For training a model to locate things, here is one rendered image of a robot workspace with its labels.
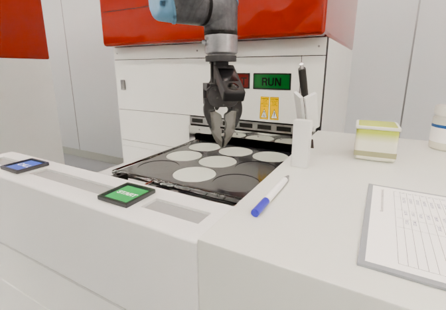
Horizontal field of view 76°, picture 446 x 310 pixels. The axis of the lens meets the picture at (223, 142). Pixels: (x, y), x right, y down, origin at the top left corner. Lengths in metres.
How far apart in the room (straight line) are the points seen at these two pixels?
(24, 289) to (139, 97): 0.75
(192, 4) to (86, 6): 3.30
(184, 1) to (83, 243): 0.44
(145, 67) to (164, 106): 0.16
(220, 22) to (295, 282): 0.52
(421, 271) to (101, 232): 0.35
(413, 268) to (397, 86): 2.06
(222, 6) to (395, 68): 1.81
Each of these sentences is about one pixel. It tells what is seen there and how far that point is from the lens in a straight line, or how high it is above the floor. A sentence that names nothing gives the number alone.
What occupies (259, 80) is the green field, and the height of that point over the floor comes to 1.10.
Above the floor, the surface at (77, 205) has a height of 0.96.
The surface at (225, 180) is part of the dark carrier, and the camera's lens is 0.64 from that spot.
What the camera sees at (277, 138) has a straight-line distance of 0.90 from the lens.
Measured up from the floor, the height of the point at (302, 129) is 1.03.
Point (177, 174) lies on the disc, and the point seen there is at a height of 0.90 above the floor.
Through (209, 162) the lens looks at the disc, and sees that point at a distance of 0.75.
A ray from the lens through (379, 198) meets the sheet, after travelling 0.44.
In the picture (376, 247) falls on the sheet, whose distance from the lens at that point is 0.33.
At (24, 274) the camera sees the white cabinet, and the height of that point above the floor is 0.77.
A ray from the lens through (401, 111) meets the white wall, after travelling 2.35.
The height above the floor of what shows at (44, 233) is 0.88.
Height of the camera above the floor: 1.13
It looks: 14 degrees down
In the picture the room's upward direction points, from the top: straight up
